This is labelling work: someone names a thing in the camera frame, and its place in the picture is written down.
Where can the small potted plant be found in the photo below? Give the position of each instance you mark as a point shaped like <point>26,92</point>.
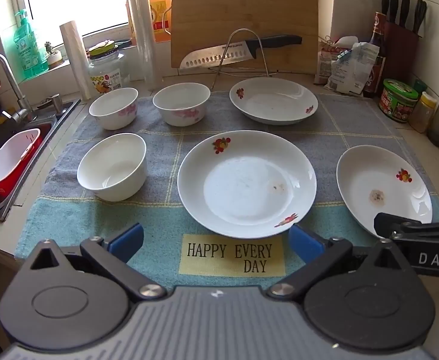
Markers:
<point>54,56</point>

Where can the metal wire board stand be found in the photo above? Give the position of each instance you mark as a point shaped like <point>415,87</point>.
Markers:
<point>242,72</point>

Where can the plastic wrap roll tall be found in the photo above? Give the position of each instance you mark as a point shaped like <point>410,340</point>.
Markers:
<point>145,43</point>

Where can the red white food bag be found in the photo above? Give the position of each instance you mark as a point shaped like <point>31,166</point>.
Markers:
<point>329,51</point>

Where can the bamboo cutting board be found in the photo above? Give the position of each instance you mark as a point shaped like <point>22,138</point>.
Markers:
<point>198,24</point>

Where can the yellow lid spice jar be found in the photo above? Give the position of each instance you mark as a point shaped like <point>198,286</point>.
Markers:
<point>423,112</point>

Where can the white floral bowl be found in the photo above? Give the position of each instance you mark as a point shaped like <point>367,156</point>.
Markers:
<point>182,104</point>
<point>116,109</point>

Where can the santoku knife black handle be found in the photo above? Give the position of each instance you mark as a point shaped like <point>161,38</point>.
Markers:
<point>236,52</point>

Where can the green lid sauce tub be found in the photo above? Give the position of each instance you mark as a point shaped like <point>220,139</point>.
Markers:
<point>397,100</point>

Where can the plastic wrap roll short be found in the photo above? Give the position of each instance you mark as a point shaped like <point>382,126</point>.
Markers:
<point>76,53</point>

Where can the orange oil bottle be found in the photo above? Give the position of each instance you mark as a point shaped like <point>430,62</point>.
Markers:
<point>159,7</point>

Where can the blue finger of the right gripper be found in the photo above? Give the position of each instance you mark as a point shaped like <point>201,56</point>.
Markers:
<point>395,227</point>

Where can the steel kitchen sink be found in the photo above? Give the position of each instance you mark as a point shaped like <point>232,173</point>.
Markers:
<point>48,120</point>

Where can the grey blue checked towel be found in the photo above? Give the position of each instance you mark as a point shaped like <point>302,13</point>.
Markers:
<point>67,213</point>

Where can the large white floral plate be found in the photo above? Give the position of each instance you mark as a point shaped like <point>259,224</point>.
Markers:
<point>246,184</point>

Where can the dark red knife block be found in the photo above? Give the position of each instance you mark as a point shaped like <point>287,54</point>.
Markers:
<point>400,42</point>

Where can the white printed food bag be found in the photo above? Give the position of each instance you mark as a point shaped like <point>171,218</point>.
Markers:
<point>352,68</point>

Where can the glass jar green lid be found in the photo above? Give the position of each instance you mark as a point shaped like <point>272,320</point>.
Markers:
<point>107,67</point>

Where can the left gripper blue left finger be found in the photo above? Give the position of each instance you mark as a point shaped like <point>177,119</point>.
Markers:
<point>126,243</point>

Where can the red white sink basket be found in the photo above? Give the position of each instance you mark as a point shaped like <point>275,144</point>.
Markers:
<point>15,155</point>

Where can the green cap small jar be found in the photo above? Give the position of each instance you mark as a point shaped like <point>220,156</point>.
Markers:
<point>419,86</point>

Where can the green dish soap bottle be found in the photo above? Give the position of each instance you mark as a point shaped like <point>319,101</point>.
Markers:
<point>32,58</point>

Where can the white floral plate back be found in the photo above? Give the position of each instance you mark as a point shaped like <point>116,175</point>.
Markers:
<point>273,101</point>

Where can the steel kitchen faucet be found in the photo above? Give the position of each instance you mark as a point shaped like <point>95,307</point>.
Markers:
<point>25,111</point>

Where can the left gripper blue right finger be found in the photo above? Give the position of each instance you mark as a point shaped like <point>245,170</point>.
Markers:
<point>306,244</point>

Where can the dark soy sauce bottle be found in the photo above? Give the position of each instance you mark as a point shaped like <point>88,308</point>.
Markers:
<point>377,39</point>

